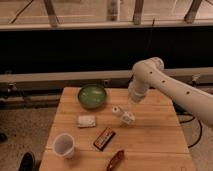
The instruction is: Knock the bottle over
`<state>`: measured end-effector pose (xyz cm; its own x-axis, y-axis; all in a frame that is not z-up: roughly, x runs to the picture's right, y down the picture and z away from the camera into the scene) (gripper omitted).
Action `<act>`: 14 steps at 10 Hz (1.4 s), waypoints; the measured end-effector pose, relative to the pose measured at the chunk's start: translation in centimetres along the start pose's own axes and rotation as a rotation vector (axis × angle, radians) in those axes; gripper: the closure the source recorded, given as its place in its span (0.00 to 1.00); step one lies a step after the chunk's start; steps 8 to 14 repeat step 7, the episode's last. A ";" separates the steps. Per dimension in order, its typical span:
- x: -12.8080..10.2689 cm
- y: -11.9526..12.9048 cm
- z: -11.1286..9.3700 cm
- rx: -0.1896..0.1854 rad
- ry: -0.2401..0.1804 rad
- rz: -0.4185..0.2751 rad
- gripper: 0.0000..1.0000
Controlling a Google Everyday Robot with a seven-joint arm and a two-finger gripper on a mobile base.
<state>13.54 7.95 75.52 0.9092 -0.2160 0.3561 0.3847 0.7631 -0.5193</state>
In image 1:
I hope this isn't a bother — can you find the clear plastic bottle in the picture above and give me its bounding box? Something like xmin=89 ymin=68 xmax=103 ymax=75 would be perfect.
xmin=112 ymin=106 xmax=135 ymax=125

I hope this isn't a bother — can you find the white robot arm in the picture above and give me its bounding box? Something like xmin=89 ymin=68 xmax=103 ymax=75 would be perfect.
xmin=128 ymin=57 xmax=213 ymax=128

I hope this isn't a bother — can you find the green bowl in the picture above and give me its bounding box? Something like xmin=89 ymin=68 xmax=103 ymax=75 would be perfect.
xmin=78 ymin=84 xmax=107 ymax=109

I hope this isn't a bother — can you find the white sponge block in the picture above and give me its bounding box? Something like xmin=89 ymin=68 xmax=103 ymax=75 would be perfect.
xmin=78 ymin=115 xmax=96 ymax=128

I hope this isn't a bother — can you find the brown candy bar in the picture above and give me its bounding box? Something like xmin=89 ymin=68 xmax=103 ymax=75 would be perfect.
xmin=93 ymin=127 xmax=115 ymax=151

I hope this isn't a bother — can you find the red brown oblong object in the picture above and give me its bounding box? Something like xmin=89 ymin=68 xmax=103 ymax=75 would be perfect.
xmin=107 ymin=150 xmax=124 ymax=171

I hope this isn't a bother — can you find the black shoe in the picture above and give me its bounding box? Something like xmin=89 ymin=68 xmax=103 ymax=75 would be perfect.
xmin=18 ymin=152 xmax=35 ymax=171

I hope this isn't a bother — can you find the thin black hanging cable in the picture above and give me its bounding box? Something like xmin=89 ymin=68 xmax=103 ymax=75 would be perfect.
xmin=125 ymin=18 xmax=156 ymax=88

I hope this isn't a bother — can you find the black cable on floor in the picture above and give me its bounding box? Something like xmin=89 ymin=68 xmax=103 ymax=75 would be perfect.
xmin=173 ymin=103 xmax=204 ymax=149

